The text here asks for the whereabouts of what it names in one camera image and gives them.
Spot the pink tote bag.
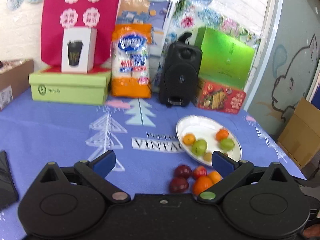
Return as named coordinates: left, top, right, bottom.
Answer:
left=41, top=0, right=119, bottom=66

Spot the shiny green gift box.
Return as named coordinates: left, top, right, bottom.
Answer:
left=195, top=27, right=255, bottom=90

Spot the white cup box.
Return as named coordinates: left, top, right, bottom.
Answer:
left=61, top=27, right=97, bottom=74

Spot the dark purple plum top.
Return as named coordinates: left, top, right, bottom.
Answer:
left=174, top=165, right=193, bottom=179

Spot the brown cardboard box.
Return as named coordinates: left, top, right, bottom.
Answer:
left=0, top=59, right=34, bottom=111

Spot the small orange kumquat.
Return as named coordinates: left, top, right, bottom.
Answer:
left=182, top=133, right=196, bottom=146

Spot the black speaker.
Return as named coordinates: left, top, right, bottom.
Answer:
left=158, top=32, right=202, bottom=107

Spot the light green shoe box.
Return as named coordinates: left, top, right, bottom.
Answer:
left=29, top=67, right=111, bottom=105

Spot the orange paper cup pack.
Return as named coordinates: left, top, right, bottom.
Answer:
left=111, top=23, right=152, bottom=99

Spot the dark red plum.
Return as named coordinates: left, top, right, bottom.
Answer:
left=169, top=177, right=189, bottom=193

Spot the blue printed tablecloth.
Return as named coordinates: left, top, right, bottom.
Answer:
left=0, top=87, right=308, bottom=240

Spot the large orange mandarin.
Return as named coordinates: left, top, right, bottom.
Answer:
left=215, top=129, right=229, bottom=141

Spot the cardboard box on floor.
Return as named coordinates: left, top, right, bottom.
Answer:
left=277, top=98, right=319, bottom=168

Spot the small orange mandarin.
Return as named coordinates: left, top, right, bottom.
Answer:
left=207, top=171, right=222, bottom=185

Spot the red cracker box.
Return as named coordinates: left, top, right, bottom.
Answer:
left=193, top=78, right=246, bottom=114

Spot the brown longan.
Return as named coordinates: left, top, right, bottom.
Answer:
left=203, top=152, right=212, bottom=163

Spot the large green fruit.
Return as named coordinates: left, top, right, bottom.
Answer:
left=191, top=139, right=207, bottom=156

